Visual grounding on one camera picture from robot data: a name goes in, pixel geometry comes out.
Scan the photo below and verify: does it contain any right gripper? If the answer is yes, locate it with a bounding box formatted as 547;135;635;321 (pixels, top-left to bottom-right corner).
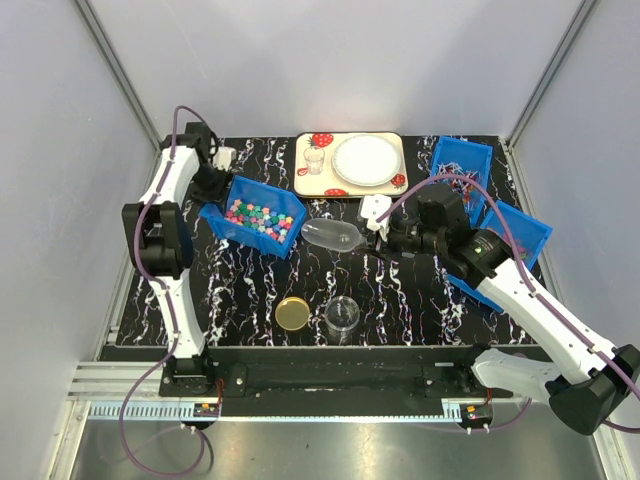
355;215;445;264

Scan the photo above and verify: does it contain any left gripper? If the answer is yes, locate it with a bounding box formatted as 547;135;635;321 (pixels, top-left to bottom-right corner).
190;163;235;214

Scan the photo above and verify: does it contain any blue bin of star candies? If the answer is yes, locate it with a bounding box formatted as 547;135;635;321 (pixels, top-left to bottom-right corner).
200;176;307;259

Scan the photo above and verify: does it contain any clear plastic scoop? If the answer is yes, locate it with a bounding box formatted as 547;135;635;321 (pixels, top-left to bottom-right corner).
301;218;366;253

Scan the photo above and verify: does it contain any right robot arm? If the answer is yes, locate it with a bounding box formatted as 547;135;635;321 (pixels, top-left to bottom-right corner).
368;179;639;435

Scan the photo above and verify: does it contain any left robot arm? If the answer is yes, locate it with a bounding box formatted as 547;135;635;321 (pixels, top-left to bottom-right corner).
122;122;234;396

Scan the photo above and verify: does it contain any blue bin of gummy candies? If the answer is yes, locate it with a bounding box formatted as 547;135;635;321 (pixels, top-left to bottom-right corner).
448;200;553;313

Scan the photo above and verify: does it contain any blue bin of lollipops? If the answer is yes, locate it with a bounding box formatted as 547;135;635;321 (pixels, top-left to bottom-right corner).
417;136;493;226

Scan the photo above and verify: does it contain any white plate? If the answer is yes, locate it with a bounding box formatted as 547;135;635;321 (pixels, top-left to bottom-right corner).
332;134;402;187

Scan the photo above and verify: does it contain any strawberry pattern tray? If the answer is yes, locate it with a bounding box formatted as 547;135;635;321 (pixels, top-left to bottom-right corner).
293;132;408;198

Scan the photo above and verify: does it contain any clear drinking glass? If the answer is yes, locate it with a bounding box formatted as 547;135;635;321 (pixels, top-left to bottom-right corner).
303;146;325;175

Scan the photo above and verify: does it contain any clear plastic jar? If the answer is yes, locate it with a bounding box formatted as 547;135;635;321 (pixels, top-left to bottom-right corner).
324;296;360;345

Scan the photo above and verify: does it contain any gold jar lid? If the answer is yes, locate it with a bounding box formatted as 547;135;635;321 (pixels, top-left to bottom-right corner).
275;297;310;331

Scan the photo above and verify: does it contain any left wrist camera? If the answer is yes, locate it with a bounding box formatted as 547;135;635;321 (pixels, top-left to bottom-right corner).
211;146;237;171

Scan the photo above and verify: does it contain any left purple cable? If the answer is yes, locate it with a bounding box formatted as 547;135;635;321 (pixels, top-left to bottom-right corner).
117;104;216;475

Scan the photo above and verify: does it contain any purple cable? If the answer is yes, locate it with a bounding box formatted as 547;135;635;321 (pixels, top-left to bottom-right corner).
117;104;216;475
377;174;640;434

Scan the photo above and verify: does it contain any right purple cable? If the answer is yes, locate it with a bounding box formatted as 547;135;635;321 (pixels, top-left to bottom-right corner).
377;174;640;434

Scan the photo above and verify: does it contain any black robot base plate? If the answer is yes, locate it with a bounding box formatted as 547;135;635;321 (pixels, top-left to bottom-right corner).
159;346;488;398

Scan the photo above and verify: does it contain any aluminium corner post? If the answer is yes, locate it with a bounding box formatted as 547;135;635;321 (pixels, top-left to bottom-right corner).
504;0;599;151
71;0;161;150

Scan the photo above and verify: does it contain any aluminium front rail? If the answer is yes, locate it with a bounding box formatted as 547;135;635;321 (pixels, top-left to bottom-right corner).
67;362;611;421

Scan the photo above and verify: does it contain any right aluminium corner post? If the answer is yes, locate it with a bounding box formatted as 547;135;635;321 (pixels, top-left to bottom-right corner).
504;0;599;151

